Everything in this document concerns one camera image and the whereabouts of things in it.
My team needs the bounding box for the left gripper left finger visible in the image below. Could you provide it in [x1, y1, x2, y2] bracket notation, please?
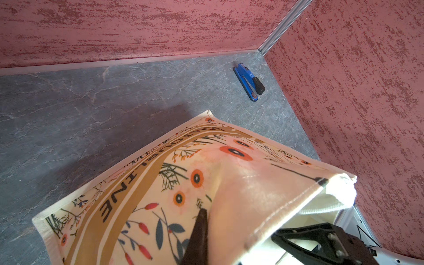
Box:
[181, 208, 208, 265]

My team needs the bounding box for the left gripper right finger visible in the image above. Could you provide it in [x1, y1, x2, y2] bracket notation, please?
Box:
[271, 223, 377, 265]

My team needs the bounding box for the cream floral canvas tote bag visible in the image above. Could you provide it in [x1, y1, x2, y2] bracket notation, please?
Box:
[33, 111, 357, 265]

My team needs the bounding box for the blue stapler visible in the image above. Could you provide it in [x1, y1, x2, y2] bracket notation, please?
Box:
[233, 64, 266, 102]

